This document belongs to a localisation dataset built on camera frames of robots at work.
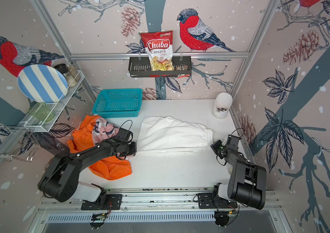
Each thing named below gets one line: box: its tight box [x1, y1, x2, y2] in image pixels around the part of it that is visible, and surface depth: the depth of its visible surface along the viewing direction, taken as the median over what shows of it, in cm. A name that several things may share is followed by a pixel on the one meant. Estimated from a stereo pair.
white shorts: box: [136, 116, 214, 155], surface depth 98 cm
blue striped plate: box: [17, 64, 69, 104], surface depth 74 cm
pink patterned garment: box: [92, 116, 120, 146], surface depth 97 cm
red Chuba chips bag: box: [140, 30, 175, 72], surface depth 83 cm
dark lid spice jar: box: [53, 63, 77, 88], surface depth 83 cm
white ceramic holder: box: [212, 92, 233, 119], surface depth 106 cm
